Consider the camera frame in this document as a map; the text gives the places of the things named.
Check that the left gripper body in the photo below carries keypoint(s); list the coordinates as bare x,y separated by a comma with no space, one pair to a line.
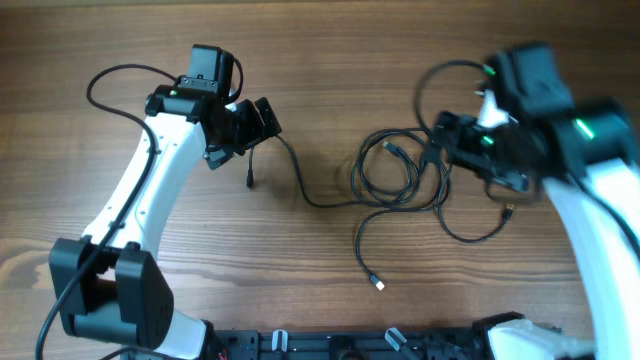
243,129

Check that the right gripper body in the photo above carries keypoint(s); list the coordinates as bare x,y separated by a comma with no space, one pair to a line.
473,146

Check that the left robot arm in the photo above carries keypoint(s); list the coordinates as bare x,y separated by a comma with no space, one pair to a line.
108,284

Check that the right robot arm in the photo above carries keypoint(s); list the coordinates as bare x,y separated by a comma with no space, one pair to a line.
589,169

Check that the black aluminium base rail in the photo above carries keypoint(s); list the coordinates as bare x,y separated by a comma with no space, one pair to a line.
456,343

